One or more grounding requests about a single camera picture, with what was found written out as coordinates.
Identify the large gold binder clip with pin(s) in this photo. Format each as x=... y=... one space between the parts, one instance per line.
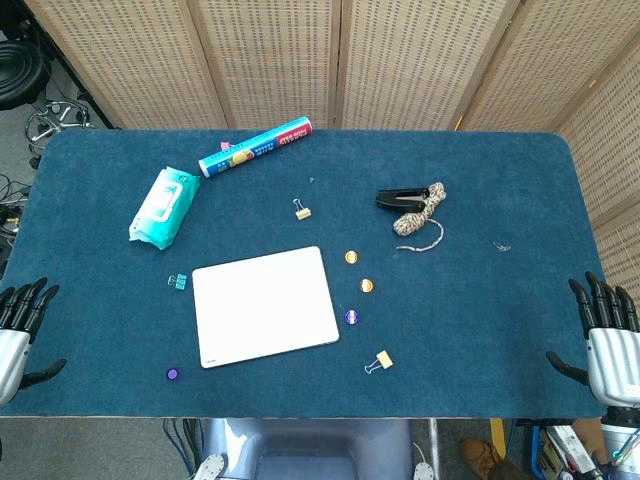
x=384 y=360

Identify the purple round magnet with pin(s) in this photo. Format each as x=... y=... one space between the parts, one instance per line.
x=351 y=316
x=172 y=373

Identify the black stapler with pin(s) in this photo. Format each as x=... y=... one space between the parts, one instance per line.
x=395 y=199

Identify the pink binder clip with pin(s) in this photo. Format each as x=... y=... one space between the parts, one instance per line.
x=225 y=146

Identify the blue plastic food wrap roll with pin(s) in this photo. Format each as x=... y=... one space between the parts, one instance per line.
x=255 y=147

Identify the metal table leg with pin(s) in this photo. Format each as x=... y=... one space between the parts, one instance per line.
x=434 y=440

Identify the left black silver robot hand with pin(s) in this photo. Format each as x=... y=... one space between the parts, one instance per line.
x=12 y=345

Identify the white printed cardboard box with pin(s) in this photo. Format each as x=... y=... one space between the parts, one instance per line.
x=565 y=445

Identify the wicker folding screen panel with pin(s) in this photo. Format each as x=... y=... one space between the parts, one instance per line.
x=275 y=60
x=540 y=75
x=615 y=165
x=415 y=60
x=140 y=60

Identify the small gold binder clip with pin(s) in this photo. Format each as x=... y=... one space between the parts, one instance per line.
x=303 y=214

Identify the white round base foot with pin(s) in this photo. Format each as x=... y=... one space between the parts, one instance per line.
x=426 y=471
x=210 y=467

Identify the white magnetic board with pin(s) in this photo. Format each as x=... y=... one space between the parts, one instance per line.
x=265 y=305

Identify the bent metal paper clip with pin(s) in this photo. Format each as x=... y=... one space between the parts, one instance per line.
x=500 y=245

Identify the dark blue table mat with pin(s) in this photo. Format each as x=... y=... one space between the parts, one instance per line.
x=475 y=325

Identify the black stool with chrome base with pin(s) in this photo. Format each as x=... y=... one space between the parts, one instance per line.
x=20 y=75

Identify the blue-grey robot torso base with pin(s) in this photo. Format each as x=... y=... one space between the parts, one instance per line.
x=310 y=450

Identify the green wet wipes pack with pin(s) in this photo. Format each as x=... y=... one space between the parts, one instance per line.
x=160 y=205

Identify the green binder clip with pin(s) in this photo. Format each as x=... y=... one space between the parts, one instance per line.
x=181 y=281

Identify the orange round magnet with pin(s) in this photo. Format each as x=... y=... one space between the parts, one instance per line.
x=366 y=285
x=352 y=256

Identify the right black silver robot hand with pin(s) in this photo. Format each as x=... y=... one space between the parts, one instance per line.
x=615 y=360

